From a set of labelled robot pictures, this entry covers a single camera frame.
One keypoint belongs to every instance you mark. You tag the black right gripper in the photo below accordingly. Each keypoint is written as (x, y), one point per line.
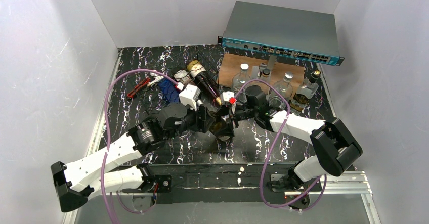
(232, 116)

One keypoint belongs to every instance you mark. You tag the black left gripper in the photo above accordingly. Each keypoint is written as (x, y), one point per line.
(208, 118)

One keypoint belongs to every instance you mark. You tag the clear bottle grey label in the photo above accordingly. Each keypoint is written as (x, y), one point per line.
(240, 78)

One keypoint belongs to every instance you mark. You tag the blue square glass bottle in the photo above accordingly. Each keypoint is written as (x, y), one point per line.
(168, 89)

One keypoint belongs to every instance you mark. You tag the clear bottle gold label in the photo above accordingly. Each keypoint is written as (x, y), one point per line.
(305, 92)

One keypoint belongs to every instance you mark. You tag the dark bottle brown label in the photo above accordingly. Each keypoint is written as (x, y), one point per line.
(223, 128)

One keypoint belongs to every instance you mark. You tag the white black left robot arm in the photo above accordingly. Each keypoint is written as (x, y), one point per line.
(77, 182)

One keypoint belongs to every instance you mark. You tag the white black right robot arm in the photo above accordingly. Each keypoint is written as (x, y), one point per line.
(335, 147)

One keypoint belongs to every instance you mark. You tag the dark bottle gold foil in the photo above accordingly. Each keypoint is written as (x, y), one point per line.
(203, 80)

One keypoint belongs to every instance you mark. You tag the red black wine rack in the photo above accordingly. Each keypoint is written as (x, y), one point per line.
(138, 87)

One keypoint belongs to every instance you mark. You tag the wooden board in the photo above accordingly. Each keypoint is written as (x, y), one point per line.
(230, 66)

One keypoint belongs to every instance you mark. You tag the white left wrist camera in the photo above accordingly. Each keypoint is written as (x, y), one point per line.
(189, 96)

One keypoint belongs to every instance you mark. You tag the metal bracket with knob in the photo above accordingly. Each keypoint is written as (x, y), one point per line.
(269, 64)

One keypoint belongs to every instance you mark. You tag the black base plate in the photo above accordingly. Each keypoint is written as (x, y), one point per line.
(209, 183)

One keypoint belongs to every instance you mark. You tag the teal network switch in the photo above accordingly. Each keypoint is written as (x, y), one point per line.
(286, 32)

